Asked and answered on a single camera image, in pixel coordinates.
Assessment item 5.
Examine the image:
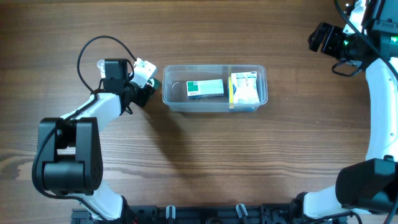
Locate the green Zam-Buk box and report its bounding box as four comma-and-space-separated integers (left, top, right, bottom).
146, 78, 160, 97

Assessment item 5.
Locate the white green medicine box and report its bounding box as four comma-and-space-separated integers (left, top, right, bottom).
186, 79, 224, 98

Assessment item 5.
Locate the blue VapoDrops box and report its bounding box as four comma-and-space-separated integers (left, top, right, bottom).
228, 73, 260, 111

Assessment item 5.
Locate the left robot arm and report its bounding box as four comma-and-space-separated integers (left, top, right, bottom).
32, 58, 159, 223

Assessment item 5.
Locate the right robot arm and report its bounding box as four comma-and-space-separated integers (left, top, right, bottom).
289, 0, 397, 223

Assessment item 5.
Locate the clear plastic container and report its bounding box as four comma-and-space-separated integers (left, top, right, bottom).
162, 64, 268, 113

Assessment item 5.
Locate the white spray bottle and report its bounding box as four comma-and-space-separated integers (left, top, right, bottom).
97, 59, 106, 78

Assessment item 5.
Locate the left black cable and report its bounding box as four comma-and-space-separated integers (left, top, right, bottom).
31, 35, 138, 222

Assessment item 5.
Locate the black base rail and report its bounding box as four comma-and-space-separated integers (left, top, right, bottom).
70, 203, 346, 224

